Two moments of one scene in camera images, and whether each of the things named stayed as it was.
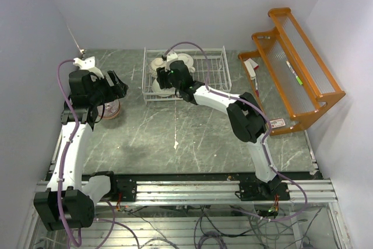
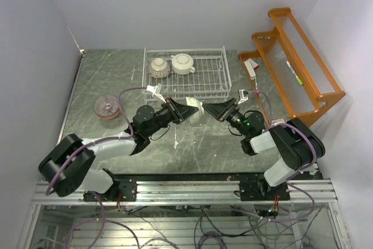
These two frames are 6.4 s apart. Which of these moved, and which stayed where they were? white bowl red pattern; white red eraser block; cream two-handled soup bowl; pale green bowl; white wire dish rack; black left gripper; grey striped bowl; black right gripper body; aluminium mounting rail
Moved: black left gripper; black right gripper body; pale green bowl
Stayed: white bowl red pattern; cream two-handled soup bowl; white red eraser block; grey striped bowl; aluminium mounting rail; white wire dish rack
